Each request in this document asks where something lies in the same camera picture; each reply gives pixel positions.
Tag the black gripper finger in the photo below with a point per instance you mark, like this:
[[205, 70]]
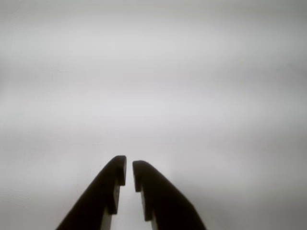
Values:
[[100, 191], [165, 203]]

